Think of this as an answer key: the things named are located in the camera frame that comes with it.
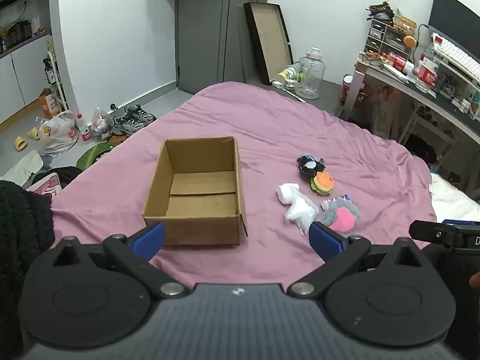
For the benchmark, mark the beige shopping bag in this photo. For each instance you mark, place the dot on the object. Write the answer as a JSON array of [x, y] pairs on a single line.
[[382, 110]]

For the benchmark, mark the flat cardboard tray black rim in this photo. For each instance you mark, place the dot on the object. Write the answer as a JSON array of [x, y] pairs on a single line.
[[268, 37]]

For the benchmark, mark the red cup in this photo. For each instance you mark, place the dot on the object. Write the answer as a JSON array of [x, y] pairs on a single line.
[[349, 88]]

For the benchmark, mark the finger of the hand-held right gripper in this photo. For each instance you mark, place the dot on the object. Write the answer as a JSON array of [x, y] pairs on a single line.
[[423, 230]]

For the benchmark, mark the white keyboard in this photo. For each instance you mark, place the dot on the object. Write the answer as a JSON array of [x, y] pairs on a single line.
[[455, 54]]

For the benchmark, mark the black fuzzy clothing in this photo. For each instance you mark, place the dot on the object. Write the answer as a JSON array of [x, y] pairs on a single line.
[[22, 240]]

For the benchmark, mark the black monitor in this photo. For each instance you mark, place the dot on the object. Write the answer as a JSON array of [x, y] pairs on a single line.
[[453, 15]]

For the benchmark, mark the white quilt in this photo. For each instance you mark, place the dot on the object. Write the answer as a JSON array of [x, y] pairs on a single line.
[[455, 198]]

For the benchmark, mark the orange and white carton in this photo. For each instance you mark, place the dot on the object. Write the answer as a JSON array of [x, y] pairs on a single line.
[[48, 105]]

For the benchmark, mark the pink bed sheet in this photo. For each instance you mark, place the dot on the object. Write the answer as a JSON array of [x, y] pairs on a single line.
[[270, 127]]

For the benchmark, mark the grey door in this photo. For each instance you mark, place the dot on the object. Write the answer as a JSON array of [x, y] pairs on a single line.
[[202, 30]]

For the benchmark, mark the white cloth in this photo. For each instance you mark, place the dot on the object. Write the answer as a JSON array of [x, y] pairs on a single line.
[[24, 167]]

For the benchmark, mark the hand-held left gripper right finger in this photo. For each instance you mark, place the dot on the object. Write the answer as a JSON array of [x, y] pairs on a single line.
[[325, 240]]

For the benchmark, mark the white plastic bag red print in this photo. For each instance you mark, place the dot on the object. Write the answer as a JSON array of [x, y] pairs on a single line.
[[60, 135]]

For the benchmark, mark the plastic bottle red label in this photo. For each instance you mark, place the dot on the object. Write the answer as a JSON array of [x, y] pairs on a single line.
[[84, 129]]

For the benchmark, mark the small white box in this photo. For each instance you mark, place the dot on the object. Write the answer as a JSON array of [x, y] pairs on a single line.
[[278, 84]]

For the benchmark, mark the brown cardboard box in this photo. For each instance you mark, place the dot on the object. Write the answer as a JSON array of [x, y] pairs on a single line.
[[202, 195]]

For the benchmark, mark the small drawer organiser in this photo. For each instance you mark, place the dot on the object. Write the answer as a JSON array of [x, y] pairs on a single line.
[[382, 37]]

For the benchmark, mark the white cabinet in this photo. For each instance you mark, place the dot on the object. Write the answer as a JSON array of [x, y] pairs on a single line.
[[22, 78]]

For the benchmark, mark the white desk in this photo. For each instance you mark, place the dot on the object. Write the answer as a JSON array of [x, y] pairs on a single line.
[[420, 88]]

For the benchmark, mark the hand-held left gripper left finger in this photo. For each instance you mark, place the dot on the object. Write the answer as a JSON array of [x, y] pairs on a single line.
[[149, 238]]

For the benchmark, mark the pink printed bag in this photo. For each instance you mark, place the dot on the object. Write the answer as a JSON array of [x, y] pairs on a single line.
[[48, 185]]

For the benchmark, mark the grey sneaker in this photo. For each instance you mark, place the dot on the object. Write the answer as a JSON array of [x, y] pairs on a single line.
[[144, 113], [127, 124]]

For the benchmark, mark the clear plastic bag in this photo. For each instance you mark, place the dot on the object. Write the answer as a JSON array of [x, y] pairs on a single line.
[[101, 125]]

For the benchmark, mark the yellow slipper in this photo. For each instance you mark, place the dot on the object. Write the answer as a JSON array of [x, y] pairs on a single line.
[[20, 143], [33, 133]]

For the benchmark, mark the grey and pink plush toy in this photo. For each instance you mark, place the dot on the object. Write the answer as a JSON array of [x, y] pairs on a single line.
[[341, 217]]

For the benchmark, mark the black and blue plush toy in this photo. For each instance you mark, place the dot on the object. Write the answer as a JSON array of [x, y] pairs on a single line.
[[310, 165]]

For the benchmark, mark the clear plastic water jug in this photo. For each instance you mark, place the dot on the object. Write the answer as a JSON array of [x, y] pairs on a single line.
[[309, 77]]

